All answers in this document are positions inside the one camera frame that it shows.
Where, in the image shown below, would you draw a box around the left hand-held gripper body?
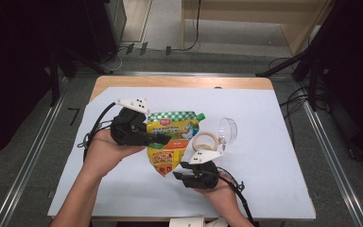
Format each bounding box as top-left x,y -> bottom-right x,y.
110,97 -> 151,147

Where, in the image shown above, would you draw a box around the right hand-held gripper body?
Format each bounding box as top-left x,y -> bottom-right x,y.
183,149 -> 224,190

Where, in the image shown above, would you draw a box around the yellow green spout pouch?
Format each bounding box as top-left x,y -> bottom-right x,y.
146,111 -> 207,178

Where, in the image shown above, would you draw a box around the clear jar with hinged lid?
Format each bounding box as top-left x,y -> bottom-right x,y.
191,116 -> 238,156

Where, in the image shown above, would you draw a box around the person's right hand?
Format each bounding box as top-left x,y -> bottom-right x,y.
196,183 -> 239,207

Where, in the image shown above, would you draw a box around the person's left hand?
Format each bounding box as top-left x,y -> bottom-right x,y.
82,128 -> 147,179

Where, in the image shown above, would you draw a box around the white device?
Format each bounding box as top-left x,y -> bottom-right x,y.
169,216 -> 230,227

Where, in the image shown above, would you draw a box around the wooden table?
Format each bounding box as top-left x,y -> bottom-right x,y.
88,75 -> 317,222

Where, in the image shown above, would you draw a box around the white paper sheet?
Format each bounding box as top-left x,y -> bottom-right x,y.
47,86 -> 317,220

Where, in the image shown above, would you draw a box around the black metal stand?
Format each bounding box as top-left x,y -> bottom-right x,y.
255,0 -> 332,111
47,46 -> 109,108

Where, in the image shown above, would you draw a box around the black cabinet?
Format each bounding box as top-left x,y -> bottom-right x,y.
84,0 -> 128,63

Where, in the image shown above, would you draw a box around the black curtain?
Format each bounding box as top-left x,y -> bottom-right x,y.
0,0 -> 91,166
315,0 -> 363,165

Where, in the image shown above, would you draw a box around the light wooden shelf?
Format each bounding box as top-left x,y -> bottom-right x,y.
181,0 -> 336,57

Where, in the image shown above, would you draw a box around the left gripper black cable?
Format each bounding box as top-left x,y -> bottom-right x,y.
77,101 -> 118,163

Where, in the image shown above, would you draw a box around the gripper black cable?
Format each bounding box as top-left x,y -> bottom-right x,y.
77,101 -> 118,163
216,166 -> 255,227

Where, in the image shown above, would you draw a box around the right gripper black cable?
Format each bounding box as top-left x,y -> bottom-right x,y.
216,166 -> 255,227

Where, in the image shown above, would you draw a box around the white floor cable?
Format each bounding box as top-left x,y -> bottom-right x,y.
102,46 -> 130,72

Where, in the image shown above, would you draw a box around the metal floor rail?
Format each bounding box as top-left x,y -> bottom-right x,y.
75,70 -> 297,79
0,93 -> 68,227
300,93 -> 363,227

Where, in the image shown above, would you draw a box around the black floor cables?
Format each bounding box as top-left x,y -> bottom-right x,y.
268,56 -> 311,141

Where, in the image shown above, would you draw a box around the hanging black cable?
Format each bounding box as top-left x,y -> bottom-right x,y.
173,0 -> 202,52

